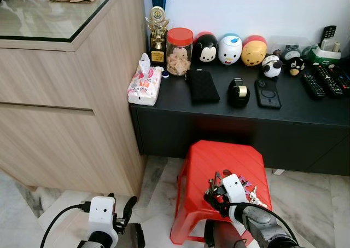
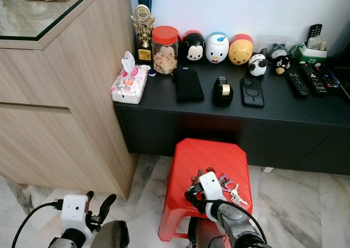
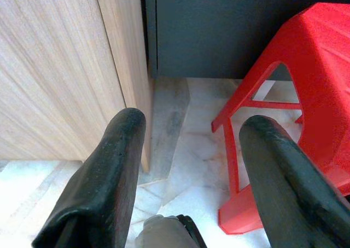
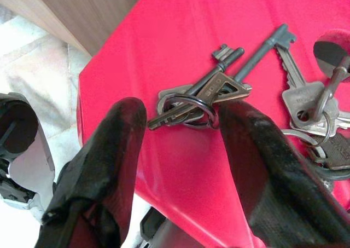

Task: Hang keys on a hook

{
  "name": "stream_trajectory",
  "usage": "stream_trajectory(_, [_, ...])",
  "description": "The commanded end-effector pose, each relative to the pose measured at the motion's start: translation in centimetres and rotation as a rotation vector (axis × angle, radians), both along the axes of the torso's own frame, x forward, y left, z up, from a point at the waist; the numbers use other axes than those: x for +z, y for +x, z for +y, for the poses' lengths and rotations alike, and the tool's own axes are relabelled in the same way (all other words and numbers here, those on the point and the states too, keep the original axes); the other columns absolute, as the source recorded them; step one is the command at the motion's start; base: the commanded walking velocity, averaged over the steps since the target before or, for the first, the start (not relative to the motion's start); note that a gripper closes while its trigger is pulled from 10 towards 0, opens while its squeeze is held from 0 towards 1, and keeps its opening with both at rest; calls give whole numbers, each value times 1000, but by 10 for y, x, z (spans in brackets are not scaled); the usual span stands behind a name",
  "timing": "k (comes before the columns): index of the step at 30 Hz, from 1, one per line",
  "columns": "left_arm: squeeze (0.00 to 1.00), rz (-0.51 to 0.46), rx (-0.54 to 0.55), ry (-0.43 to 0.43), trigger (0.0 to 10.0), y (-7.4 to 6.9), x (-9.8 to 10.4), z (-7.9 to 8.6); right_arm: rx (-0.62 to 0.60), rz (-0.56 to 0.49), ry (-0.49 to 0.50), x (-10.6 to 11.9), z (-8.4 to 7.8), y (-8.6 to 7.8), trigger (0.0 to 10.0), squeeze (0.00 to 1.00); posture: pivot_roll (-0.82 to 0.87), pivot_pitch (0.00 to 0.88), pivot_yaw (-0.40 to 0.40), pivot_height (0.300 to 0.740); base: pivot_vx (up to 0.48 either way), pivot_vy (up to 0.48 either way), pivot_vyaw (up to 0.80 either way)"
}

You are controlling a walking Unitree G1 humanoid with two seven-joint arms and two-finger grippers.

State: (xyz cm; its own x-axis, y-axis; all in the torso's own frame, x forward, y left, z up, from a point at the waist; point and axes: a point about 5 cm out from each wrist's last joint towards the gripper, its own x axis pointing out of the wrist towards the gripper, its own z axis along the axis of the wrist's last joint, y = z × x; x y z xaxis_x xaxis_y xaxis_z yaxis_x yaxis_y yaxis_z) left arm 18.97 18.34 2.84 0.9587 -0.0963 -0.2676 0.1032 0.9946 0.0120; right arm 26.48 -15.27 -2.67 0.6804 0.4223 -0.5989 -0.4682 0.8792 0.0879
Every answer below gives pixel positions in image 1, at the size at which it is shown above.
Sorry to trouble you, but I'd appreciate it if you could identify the bunch of keys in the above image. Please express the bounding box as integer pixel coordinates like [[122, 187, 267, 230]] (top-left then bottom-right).
[[210, 171, 269, 208]]

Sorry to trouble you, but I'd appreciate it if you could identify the red plastic stool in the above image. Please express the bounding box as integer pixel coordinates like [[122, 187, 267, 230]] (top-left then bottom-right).
[[170, 140, 273, 245]]

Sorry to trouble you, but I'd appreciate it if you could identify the black low tv console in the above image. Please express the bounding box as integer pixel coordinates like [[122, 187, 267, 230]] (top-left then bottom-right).
[[130, 55, 350, 176]]

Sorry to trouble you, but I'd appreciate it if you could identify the black tape dispenser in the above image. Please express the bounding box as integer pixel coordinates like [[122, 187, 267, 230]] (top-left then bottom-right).
[[227, 78, 250, 108]]

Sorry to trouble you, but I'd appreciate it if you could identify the black fabric pouch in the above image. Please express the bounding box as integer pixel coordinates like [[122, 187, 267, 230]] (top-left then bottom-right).
[[186, 68, 221, 104]]

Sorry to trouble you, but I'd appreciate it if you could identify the black smartphone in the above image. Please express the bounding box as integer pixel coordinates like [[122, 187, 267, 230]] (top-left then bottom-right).
[[255, 78, 282, 109]]

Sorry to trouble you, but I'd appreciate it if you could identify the light wood cabinet glass top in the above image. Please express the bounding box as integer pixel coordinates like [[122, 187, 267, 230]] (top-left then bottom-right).
[[0, 0, 147, 197]]

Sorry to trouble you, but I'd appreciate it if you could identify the pink white tissue pack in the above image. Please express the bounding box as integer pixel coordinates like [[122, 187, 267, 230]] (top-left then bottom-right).
[[127, 53, 164, 106]]

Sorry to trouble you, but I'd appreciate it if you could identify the small panda plush toy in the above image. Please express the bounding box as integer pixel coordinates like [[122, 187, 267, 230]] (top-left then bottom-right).
[[261, 55, 283, 78]]

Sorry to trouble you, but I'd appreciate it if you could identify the clear jar with red lid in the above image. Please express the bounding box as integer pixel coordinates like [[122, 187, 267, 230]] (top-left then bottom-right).
[[166, 27, 194, 76]]

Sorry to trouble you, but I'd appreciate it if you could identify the white duck plush toy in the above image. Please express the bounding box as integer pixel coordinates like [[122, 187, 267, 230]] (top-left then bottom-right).
[[218, 33, 243, 65]]

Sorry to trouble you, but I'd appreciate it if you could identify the black remote control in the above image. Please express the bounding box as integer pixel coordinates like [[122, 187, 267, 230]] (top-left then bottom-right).
[[301, 72, 326, 100], [313, 64, 345, 98]]

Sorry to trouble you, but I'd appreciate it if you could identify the yellow bear plush toy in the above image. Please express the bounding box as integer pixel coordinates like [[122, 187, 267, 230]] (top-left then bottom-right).
[[241, 35, 268, 67]]

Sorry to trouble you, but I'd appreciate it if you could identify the black mouse plush toy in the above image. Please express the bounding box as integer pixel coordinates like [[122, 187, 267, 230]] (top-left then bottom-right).
[[192, 32, 219, 64]]

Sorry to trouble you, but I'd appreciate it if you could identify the small black plush toy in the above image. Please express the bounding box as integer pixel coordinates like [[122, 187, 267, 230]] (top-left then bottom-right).
[[288, 56, 306, 76]]

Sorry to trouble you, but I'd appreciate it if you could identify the black remote with coloured buttons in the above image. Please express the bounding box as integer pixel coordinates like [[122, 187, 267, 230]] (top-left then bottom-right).
[[328, 65, 350, 91]]

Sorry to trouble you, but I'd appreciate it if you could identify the small grey plush toy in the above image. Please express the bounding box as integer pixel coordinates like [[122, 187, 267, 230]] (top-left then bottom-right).
[[282, 44, 302, 61]]

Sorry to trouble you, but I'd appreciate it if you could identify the clear plastic container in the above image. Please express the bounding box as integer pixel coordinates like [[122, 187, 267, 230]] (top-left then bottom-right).
[[266, 36, 313, 55]]

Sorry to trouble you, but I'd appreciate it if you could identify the green white holder box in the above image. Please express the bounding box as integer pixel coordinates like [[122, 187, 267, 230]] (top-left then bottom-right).
[[307, 38, 342, 68]]

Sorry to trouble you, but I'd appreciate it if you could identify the small upright black remote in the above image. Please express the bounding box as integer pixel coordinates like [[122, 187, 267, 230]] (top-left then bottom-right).
[[321, 25, 337, 41]]

